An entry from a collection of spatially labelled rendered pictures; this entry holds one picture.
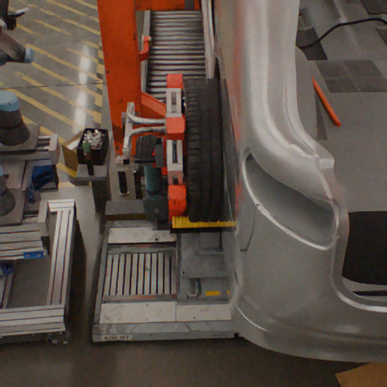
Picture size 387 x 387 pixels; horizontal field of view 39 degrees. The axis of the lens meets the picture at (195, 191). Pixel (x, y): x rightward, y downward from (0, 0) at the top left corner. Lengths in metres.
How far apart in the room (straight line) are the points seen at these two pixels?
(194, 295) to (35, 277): 0.82
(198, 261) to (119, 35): 1.19
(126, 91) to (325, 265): 1.66
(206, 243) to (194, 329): 0.45
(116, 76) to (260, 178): 1.44
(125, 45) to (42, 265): 1.20
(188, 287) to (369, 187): 1.07
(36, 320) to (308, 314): 1.51
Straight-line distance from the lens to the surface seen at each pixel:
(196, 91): 2.37
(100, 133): 3.21
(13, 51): 2.78
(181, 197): 2.28
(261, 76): 1.52
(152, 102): 2.98
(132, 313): 2.91
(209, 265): 2.89
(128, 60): 2.75
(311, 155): 1.32
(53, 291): 2.88
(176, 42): 4.80
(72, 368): 2.87
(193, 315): 2.88
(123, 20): 2.66
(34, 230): 2.48
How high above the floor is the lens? 2.42
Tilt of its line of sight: 42 degrees down
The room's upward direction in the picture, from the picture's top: straight up
